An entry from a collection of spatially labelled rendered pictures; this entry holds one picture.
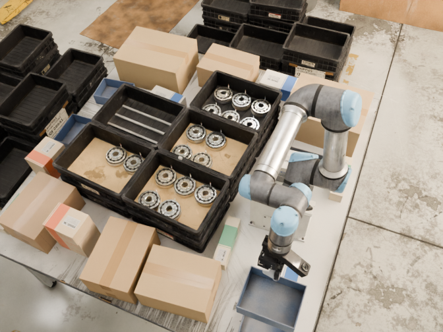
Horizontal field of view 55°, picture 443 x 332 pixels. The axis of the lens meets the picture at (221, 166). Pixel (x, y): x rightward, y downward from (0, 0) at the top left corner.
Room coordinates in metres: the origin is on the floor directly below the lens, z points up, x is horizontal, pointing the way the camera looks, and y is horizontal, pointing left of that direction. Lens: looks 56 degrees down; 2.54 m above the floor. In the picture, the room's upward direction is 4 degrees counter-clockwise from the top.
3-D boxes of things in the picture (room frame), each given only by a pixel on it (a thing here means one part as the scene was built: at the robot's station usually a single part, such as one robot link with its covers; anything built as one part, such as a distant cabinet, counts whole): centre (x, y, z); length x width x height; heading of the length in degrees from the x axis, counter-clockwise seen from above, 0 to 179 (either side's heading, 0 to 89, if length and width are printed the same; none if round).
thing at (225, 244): (0.82, 0.00, 0.73); 0.24 x 0.06 x 0.06; 159
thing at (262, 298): (0.43, -0.14, 1.10); 0.20 x 0.15 x 0.07; 65
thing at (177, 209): (0.94, 0.25, 0.86); 0.10 x 0.10 x 0.01
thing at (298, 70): (2.17, -0.66, 0.41); 0.31 x 0.02 x 0.16; 64
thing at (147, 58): (1.99, 0.34, 0.80); 0.40 x 0.30 x 0.20; 66
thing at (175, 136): (1.26, 0.06, 0.87); 0.40 x 0.30 x 0.11; 59
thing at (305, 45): (2.32, -0.71, 0.37); 0.40 x 0.30 x 0.45; 64
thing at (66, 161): (1.21, 0.55, 0.87); 0.40 x 0.30 x 0.11; 59
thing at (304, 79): (1.48, -0.58, 0.80); 0.40 x 0.30 x 0.20; 62
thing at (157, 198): (1.00, 0.34, 0.86); 0.10 x 0.10 x 0.01
